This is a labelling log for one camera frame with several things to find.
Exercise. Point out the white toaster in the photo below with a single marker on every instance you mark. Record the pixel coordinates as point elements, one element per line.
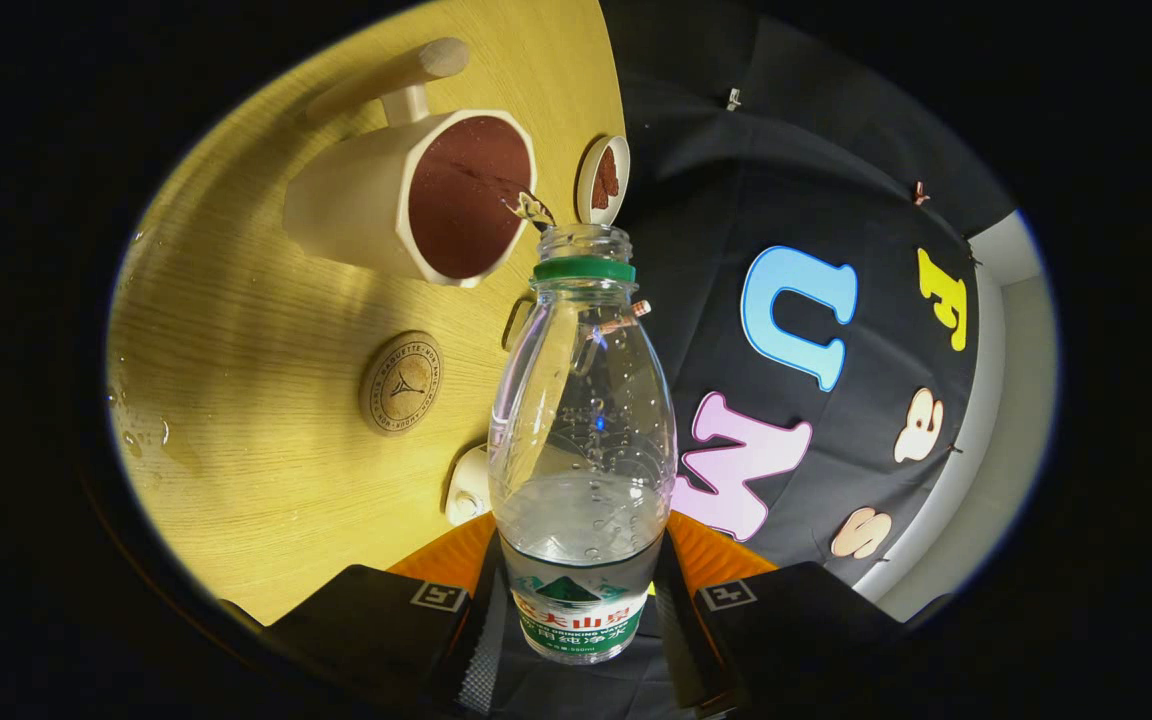
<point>466,490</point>

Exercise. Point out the thin pink stick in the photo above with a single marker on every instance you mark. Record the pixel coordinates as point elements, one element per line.
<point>643,308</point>

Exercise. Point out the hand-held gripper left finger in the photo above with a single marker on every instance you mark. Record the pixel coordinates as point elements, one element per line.
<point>476,650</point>

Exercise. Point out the wooden table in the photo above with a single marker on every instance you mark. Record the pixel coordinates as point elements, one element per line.
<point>256,350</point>

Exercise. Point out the pink clothespin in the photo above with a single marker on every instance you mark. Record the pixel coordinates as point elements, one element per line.
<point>921,192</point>

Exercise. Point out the red-brown food piece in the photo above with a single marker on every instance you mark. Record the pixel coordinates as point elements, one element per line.
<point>606,180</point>

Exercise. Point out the small white plate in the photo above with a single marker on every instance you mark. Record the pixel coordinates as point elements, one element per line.
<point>586,190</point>

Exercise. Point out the round cork coaster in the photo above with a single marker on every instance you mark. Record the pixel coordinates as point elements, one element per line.
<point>401,383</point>

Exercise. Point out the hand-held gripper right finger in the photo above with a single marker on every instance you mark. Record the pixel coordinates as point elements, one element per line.
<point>681,640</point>

